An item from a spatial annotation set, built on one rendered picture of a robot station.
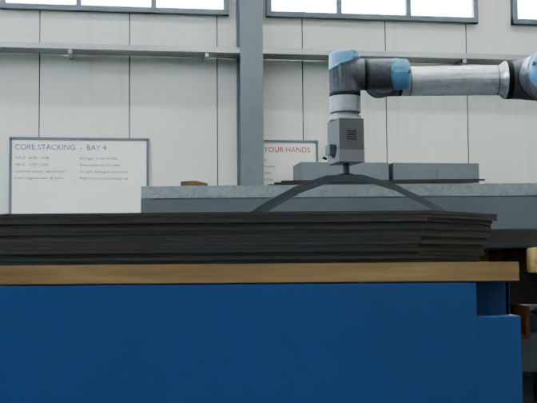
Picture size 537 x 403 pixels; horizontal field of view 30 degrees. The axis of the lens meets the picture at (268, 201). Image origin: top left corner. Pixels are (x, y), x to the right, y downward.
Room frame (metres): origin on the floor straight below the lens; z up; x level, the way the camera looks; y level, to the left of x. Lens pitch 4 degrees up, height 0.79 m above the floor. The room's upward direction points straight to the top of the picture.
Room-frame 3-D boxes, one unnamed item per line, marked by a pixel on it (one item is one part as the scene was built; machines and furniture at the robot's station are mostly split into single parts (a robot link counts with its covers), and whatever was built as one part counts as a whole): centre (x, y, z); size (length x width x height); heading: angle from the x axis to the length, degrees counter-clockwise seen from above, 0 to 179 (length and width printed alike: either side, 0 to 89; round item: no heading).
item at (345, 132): (2.38, -0.17, 1.09); 0.10 x 0.09 x 0.16; 106
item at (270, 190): (3.48, -0.24, 1.03); 1.30 x 0.60 x 0.04; 90
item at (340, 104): (2.38, -0.18, 1.17); 0.08 x 0.08 x 0.05
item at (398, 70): (2.39, -0.29, 1.25); 0.11 x 0.11 x 0.08; 0
